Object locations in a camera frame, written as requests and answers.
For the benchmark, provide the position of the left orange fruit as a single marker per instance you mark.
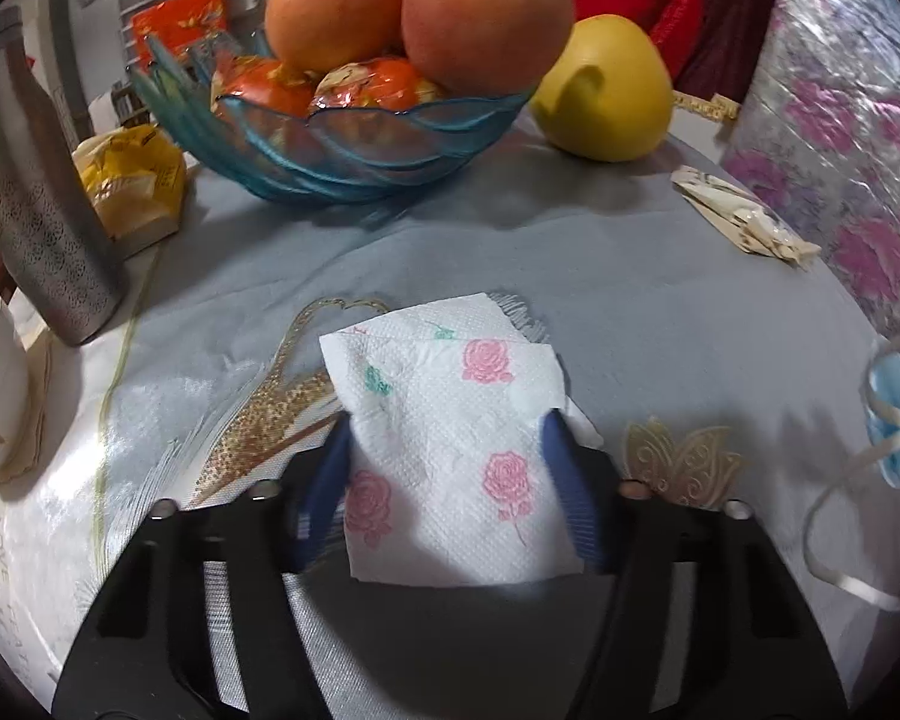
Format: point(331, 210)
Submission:
point(330, 11)

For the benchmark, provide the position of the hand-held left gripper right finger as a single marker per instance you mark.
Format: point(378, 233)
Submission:
point(570, 495)

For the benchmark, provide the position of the orange candy packet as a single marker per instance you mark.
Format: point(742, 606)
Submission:
point(266, 86)
point(379, 86)

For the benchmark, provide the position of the beige printed wrapper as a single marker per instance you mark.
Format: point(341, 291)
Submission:
point(735, 214)

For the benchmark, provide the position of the red apple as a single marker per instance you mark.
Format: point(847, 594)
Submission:
point(487, 15)

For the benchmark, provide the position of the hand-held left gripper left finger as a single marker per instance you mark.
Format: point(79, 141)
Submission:
point(322, 495)

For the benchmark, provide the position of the yellow measuring tape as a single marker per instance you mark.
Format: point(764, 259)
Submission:
point(709, 105)

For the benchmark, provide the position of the yellow snack packet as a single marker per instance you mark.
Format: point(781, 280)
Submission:
point(124, 180)

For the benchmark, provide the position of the metal vacuum flask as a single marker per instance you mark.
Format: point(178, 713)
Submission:
point(37, 225)

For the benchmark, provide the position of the blue glass fruit bowl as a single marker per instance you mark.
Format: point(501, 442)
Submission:
point(360, 157)

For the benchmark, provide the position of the yellow apple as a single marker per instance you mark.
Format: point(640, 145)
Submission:
point(607, 97)

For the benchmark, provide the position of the floral foil cloth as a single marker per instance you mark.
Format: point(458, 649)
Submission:
point(847, 127)

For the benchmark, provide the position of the orange printed packet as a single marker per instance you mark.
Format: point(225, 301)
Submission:
point(184, 19)

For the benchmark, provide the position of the dark red curtain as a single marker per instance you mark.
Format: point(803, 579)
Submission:
point(735, 7)

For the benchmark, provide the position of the floral paper napkin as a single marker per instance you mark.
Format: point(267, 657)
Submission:
point(450, 427)

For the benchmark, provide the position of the blue face mask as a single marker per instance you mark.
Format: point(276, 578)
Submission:
point(889, 397)

